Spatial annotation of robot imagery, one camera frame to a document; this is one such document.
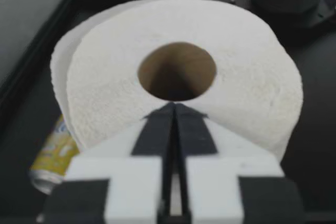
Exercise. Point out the yellow drink can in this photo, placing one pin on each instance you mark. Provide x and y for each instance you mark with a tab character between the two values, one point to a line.
52	155

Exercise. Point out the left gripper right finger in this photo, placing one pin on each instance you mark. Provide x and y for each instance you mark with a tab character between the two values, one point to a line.
223	174

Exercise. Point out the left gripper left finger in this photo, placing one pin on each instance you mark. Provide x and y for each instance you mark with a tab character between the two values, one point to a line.
123	182

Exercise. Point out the white paper towel roll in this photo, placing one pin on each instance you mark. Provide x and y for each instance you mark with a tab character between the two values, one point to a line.
105	90

